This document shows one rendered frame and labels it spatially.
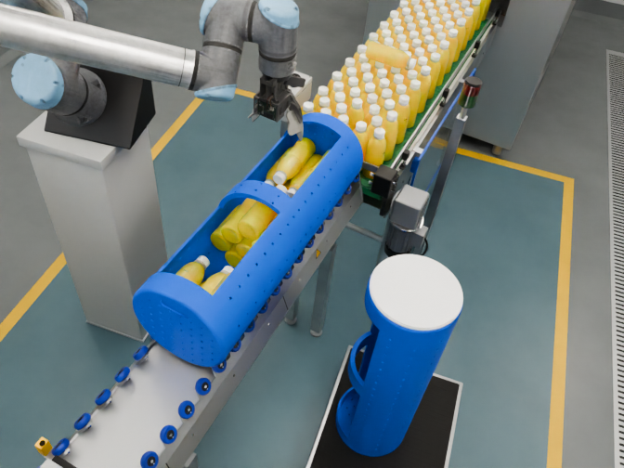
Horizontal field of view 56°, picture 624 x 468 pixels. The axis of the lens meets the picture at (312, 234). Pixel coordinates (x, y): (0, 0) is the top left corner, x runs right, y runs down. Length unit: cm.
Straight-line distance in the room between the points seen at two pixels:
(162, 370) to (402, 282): 73
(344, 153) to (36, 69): 94
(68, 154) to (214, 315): 88
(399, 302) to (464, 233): 179
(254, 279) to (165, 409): 41
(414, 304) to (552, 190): 237
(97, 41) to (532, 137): 344
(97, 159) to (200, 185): 155
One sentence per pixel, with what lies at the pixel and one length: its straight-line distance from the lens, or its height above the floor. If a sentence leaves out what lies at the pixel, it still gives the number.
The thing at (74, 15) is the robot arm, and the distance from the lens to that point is 194.
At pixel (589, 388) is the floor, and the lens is 312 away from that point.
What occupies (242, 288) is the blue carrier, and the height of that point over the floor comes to 118.
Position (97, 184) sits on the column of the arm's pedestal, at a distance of 215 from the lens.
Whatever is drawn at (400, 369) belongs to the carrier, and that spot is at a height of 82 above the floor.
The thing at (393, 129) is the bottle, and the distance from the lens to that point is 228.
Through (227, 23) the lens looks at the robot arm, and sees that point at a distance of 141.
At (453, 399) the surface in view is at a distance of 265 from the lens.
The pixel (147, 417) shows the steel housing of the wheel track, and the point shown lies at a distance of 164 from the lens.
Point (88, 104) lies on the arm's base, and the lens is 206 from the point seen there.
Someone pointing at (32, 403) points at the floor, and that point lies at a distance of 283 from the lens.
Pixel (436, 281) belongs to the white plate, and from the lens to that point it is 180.
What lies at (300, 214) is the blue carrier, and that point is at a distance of 170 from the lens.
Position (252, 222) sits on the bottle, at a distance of 166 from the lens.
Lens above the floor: 239
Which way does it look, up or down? 47 degrees down
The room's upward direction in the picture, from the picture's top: 7 degrees clockwise
